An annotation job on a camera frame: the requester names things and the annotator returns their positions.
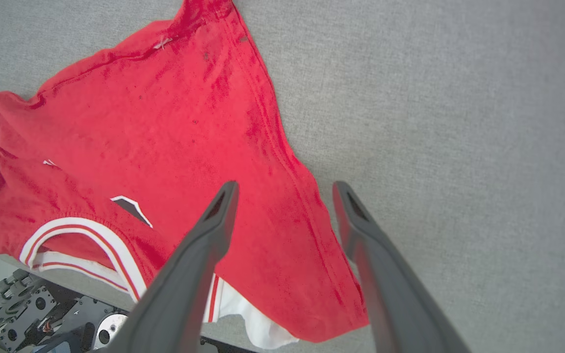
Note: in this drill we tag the black robot base chassis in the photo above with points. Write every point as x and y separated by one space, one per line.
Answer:
76 318

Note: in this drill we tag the grey fabric sofa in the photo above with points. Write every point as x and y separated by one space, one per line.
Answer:
459 147

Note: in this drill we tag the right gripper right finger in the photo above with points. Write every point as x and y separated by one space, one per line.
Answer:
395 294

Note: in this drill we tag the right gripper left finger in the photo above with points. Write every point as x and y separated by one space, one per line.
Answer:
179 294

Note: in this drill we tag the red garment with white trim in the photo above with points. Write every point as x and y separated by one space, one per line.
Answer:
165 122

